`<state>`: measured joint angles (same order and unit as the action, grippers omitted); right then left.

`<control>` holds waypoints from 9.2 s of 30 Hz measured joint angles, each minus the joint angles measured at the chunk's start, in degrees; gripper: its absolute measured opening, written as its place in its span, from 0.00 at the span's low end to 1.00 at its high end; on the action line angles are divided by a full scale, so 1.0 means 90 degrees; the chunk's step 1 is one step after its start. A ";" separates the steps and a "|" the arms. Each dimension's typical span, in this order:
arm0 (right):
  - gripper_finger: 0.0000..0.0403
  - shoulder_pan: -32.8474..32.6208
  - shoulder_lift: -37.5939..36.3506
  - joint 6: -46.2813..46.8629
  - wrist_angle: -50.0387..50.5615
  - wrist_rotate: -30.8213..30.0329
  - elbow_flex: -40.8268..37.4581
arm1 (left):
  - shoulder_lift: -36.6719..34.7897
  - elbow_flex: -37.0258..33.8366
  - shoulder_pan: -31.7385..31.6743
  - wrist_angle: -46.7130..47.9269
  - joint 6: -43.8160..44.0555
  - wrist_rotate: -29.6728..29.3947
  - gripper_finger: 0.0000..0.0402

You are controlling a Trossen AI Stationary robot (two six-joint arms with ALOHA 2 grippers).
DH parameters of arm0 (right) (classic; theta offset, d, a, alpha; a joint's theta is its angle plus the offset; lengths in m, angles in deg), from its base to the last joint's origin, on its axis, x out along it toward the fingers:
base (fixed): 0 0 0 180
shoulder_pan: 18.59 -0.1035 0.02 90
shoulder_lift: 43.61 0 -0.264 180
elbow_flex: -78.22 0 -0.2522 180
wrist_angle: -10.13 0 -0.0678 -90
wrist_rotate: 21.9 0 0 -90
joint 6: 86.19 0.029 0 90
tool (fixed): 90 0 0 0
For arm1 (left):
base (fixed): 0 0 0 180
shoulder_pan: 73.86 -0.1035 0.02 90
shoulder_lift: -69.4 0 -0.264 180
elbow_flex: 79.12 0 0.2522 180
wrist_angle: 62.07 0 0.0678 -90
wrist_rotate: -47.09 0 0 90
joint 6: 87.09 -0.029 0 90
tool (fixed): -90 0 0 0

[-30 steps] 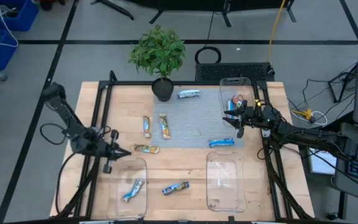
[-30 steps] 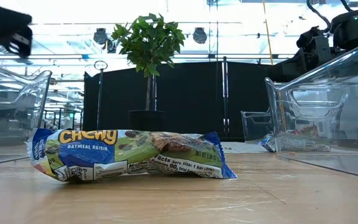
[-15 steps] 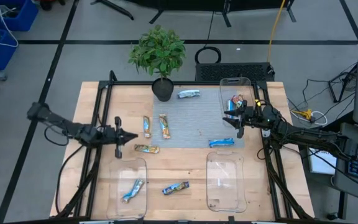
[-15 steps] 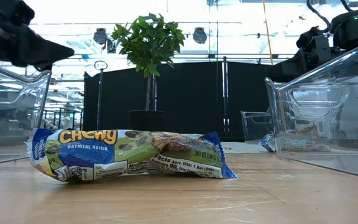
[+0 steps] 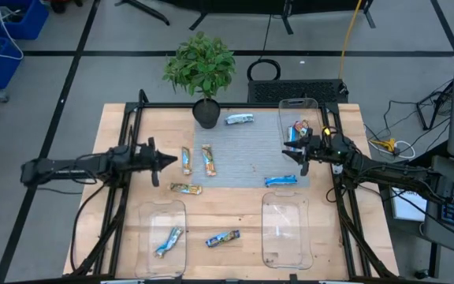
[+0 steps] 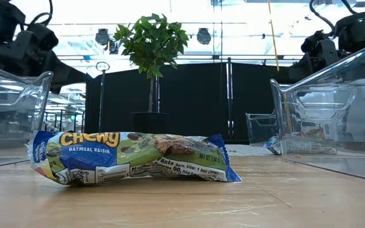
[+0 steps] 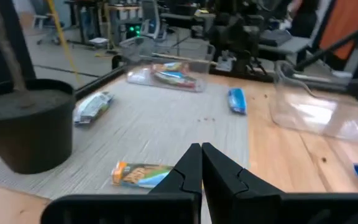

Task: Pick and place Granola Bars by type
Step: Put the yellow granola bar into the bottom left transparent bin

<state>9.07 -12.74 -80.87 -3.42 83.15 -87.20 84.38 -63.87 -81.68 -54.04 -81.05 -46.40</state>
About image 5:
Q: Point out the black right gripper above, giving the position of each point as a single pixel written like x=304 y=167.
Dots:
x=325 y=150

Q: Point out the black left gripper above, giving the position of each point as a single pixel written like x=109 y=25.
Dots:
x=146 y=158

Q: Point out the blue white granola bar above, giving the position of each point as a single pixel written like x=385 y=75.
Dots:
x=292 y=133

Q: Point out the tan blue granola bar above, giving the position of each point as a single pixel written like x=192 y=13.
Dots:
x=186 y=160

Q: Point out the red granola bar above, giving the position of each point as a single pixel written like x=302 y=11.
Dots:
x=301 y=127

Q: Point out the bright blue granola bar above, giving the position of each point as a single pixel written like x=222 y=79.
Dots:
x=281 y=180

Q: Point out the gold green granola bar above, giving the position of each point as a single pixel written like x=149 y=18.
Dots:
x=185 y=188

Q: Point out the clear plastic bin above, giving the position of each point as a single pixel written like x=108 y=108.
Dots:
x=300 y=110
x=160 y=221
x=286 y=229

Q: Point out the orange green granola bar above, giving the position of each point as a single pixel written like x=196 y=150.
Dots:
x=209 y=159

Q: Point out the silver green granola bar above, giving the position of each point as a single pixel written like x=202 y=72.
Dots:
x=239 y=118

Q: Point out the pale blue gold granola bar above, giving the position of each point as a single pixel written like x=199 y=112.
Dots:
x=168 y=241

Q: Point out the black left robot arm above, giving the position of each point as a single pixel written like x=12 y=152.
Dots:
x=73 y=167

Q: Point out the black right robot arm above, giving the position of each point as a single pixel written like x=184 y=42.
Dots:
x=388 y=171

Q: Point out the Chewy oatmeal raisin granola bar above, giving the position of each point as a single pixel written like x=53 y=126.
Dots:
x=222 y=238

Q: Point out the grey ribbed mat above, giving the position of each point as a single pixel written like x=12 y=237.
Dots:
x=243 y=158

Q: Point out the black perforated computer case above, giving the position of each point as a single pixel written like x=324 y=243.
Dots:
x=298 y=91

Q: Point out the green plant in black pot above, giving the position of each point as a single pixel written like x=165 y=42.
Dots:
x=201 y=67

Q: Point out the white booklet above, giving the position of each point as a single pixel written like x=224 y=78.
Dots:
x=408 y=207

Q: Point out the black partition screen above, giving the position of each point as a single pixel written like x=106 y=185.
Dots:
x=231 y=4
x=321 y=4

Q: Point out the black metal table frame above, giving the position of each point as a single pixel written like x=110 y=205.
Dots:
x=130 y=118

